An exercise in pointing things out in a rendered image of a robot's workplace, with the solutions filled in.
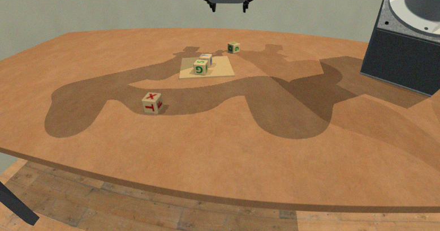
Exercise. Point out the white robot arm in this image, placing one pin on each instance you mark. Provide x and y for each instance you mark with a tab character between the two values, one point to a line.
421	16

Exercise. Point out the cream letter block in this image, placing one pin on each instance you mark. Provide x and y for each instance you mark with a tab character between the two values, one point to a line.
200	67
233	47
152	103
207	57

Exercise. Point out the tan flat mat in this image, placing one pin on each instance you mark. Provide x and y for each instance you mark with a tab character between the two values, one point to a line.
220	67

